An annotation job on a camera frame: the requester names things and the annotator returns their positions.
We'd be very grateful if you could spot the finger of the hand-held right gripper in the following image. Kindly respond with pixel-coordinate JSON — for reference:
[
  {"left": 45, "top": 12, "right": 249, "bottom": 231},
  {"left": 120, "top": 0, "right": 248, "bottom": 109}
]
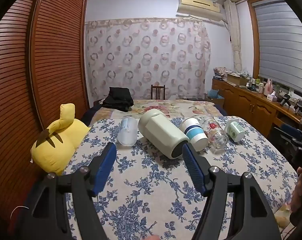
[{"left": 273, "top": 126, "right": 302, "bottom": 153}]

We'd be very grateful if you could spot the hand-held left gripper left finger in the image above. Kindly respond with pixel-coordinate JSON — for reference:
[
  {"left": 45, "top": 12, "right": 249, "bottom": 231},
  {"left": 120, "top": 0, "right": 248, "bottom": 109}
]
[{"left": 15, "top": 142, "right": 118, "bottom": 240}]

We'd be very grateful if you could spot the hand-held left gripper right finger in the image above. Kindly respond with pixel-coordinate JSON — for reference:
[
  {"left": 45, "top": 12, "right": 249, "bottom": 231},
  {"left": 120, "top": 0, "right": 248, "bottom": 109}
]
[{"left": 182, "top": 143, "right": 282, "bottom": 240}]

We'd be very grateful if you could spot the large beige cup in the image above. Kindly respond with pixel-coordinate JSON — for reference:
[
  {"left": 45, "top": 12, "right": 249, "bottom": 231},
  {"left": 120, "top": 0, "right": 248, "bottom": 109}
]
[{"left": 138, "top": 109, "right": 190, "bottom": 160}]

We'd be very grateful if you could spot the white blue-striped cup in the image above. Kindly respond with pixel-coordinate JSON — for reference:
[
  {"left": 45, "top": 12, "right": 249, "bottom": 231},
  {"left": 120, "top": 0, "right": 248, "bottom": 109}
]
[{"left": 179, "top": 117, "right": 208, "bottom": 152}]

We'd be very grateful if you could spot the translucent plastic cup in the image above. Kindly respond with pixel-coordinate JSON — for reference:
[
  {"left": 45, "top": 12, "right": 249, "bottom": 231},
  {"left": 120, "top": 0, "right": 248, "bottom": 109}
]
[{"left": 117, "top": 117, "right": 139, "bottom": 147}]

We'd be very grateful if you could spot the clear glass cup red print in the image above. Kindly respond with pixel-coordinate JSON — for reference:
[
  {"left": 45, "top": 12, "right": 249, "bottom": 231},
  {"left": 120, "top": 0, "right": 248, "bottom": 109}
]
[{"left": 199, "top": 116, "right": 229, "bottom": 154}]

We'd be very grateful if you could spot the small white green-print cup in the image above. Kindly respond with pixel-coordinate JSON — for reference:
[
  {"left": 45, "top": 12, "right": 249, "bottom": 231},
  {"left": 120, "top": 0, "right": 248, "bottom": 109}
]
[{"left": 224, "top": 121, "right": 244, "bottom": 143}]

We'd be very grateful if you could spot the person's right hand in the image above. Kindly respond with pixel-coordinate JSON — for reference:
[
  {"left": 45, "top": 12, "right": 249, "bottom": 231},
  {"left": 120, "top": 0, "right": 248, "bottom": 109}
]
[{"left": 291, "top": 166, "right": 302, "bottom": 214}]

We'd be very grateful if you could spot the black device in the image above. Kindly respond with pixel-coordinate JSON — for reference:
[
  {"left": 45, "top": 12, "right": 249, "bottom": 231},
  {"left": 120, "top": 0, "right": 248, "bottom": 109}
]
[{"left": 280, "top": 93, "right": 292, "bottom": 108}]

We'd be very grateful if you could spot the wooden sideboard cabinet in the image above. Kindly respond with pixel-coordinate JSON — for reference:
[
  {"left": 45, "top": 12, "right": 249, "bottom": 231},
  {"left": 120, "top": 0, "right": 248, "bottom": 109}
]
[{"left": 212, "top": 78, "right": 302, "bottom": 138}]

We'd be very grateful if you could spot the blue floral bedsheet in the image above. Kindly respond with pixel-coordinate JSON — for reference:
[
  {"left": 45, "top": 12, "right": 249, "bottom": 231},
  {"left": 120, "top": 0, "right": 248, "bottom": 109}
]
[{"left": 62, "top": 116, "right": 300, "bottom": 240}]

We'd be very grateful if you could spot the pink bottle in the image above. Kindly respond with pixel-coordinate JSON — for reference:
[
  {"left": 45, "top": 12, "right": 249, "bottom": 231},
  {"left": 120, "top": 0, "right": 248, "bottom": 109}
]
[{"left": 264, "top": 78, "right": 274, "bottom": 97}]

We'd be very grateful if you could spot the yellow plush toy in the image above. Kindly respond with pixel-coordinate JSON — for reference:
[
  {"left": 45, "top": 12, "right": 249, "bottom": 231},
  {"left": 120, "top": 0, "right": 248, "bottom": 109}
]
[{"left": 31, "top": 103, "right": 92, "bottom": 176}]

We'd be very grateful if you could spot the pink floral blanket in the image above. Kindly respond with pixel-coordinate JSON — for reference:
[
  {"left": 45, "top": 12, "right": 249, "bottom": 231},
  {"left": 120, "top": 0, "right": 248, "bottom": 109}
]
[{"left": 91, "top": 98, "right": 227, "bottom": 127}]

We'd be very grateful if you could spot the black folded clothing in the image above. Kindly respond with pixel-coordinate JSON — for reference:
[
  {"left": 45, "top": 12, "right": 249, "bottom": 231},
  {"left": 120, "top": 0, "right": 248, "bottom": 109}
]
[{"left": 102, "top": 87, "right": 134, "bottom": 112}]

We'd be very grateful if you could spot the cardboard box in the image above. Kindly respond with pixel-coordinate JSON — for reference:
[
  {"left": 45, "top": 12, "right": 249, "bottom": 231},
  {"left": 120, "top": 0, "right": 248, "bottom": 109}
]
[{"left": 225, "top": 73, "right": 249, "bottom": 86}]

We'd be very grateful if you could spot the wooden chair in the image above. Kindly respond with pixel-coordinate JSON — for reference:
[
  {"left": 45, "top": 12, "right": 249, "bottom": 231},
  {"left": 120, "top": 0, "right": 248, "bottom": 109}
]
[{"left": 151, "top": 85, "right": 166, "bottom": 100}]

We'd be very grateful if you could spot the grey window blind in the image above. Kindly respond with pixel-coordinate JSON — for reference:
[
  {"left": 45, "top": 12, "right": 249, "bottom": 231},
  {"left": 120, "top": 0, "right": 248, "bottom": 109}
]
[{"left": 254, "top": 0, "right": 302, "bottom": 91}]

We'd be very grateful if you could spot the tied cream curtain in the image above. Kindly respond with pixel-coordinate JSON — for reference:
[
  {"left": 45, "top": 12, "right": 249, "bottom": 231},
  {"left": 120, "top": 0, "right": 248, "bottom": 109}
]
[{"left": 224, "top": 0, "right": 243, "bottom": 72}]

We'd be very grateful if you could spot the wooden louvred wardrobe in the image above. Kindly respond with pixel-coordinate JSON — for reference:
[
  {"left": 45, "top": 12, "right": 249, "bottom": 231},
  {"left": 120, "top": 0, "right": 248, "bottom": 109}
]
[{"left": 0, "top": 0, "right": 89, "bottom": 220}]

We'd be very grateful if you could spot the beige air conditioner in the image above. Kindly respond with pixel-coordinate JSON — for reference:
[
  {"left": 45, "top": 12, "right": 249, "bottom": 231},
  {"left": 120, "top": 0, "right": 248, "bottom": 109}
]
[{"left": 176, "top": 0, "right": 223, "bottom": 22}]

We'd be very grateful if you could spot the white cable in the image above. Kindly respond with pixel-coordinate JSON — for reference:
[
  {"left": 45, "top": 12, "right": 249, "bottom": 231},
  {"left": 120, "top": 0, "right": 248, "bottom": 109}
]
[{"left": 11, "top": 206, "right": 27, "bottom": 218}]

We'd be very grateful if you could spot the ring-patterned curtain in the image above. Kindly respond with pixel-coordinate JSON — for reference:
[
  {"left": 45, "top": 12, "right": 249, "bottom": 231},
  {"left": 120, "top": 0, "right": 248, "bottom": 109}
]
[{"left": 84, "top": 18, "right": 212, "bottom": 101}]

